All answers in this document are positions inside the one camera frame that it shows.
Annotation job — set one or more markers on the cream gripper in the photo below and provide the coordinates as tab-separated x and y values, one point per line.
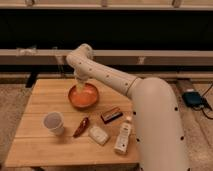
81	80

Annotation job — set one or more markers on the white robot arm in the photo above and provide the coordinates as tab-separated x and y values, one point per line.
160	139

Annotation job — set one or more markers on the orange ceramic bowl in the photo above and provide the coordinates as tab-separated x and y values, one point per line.
83	96

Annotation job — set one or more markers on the red chili pepper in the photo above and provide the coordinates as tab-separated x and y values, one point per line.
82	127

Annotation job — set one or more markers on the brown rectangular box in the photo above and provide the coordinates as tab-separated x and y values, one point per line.
111	115

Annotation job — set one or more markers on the wooden table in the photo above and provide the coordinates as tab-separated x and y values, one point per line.
34	145

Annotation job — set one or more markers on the small white bottle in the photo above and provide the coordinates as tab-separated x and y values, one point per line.
122	140

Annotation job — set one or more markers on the blue device box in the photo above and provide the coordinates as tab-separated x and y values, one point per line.
192	99

